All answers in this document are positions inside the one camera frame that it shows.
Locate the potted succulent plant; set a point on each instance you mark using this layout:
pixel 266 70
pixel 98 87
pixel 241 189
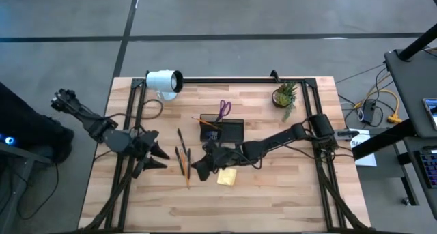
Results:
pixel 283 97

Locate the white paper sheet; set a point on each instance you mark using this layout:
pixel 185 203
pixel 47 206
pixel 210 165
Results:
pixel 367 159

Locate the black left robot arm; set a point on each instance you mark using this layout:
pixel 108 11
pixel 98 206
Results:
pixel 95 123

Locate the smartphone with lit screen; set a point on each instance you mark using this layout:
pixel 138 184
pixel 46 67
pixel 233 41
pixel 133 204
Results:
pixel 431 113

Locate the black handheld device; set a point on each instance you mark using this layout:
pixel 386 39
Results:
pixel 348 134

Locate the black power adapter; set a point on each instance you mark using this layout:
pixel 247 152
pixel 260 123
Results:
pixel 368 112

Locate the black aluminium table frame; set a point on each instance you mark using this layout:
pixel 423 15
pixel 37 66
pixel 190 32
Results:
pixel 239 80

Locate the person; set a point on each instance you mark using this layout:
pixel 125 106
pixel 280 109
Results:
pixel 20 118

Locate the black diagonal pole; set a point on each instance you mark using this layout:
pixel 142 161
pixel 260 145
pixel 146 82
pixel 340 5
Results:
pixel 418 44

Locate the white cylindrical camera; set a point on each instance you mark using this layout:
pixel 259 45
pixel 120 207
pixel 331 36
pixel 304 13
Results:
pixel 160 80

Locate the black keyboard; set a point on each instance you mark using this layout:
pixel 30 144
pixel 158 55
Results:
pixel 428 165

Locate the dark keyboard desk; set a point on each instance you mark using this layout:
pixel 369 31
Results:
pixel 423 200

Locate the dark grey side table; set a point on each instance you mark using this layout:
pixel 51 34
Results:
pixel 409 90

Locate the black mesh desk organizer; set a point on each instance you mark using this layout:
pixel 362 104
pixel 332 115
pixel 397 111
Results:
pixel 233 131

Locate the grey stand with blue light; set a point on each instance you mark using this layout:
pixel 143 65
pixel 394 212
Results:
pixel 20 151

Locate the black clamp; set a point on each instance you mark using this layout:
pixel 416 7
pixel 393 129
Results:
pixel 274 76

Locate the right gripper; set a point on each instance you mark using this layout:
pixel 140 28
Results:
pixel 222 155

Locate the yellow sticky note pad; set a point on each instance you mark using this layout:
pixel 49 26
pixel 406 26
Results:
pixel 227 177

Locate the black side table beam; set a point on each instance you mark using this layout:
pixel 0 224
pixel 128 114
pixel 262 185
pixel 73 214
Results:
pixel 382 140

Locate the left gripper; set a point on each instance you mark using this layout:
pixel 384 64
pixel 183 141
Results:
pixel 141 145

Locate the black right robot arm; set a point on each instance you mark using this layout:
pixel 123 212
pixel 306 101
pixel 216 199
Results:
pixel 280 138

